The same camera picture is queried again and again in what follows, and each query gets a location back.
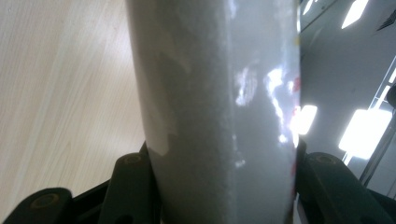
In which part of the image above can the red and white spout pouch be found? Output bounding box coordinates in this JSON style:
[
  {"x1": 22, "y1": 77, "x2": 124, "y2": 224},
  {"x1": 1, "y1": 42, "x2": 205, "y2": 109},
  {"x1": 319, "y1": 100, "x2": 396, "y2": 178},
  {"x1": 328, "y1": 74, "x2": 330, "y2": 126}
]
[{"x1": 124, "y1": 0, "x2": 303, "y2": 224}]

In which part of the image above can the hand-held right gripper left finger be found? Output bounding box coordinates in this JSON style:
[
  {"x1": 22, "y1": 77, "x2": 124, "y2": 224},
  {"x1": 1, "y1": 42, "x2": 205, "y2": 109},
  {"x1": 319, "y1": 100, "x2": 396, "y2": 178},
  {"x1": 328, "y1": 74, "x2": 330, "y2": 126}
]
[{"x1": 98, "y1": 141, "x2": 163, "y2": 224}]

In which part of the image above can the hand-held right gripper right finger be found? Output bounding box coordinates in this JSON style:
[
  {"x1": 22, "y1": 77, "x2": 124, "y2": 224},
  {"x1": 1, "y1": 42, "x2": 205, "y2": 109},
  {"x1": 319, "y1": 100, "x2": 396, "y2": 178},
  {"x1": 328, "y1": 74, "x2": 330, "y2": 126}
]
[{"x1": 294, "y1": 139, "x2": 396, "y2": 224}]

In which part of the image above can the ceiling light panel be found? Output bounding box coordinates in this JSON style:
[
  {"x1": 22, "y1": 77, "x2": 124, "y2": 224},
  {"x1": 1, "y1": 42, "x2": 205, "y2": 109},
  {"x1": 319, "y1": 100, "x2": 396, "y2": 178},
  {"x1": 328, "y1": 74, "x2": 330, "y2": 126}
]
[
  {"x1": 341, "y1": 0, "x2": 370, "y2": 30},
  {"x1": 337, "y1": 107, "x2": 394, "y2": 161},
  {"x1": 297, "y1": 104, "x2": 318, "y2": 136}
]

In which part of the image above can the metal stand pole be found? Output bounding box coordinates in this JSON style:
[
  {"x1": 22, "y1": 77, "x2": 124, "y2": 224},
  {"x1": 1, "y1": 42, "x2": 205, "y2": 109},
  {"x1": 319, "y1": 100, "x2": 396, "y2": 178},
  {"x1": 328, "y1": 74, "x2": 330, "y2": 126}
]
[{"x1": 359, "y1": 121, "x2": 396, "y2": 189}]

